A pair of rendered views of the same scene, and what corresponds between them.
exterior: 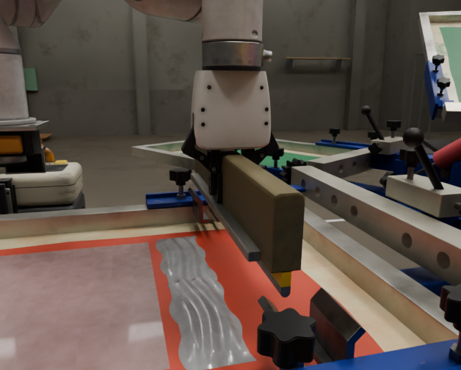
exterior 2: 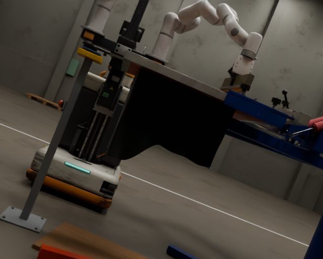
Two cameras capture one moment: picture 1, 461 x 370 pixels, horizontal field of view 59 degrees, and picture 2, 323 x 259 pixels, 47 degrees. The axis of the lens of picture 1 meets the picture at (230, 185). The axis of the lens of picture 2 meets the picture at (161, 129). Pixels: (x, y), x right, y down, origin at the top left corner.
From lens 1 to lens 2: 153 cm
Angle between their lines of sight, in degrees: 15
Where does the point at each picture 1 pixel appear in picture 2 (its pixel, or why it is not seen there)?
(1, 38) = (171, 32)
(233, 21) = (251, 47)
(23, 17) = (179, 29)
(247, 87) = (248, 62)
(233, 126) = (242, 69)
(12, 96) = (165, 50)
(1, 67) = (166, 40)
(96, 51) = not seen: hidden behind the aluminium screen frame
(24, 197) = (123, 97)
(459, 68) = not seen: outside the picture
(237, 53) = (249, 53)
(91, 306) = not seen: hidden behind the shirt
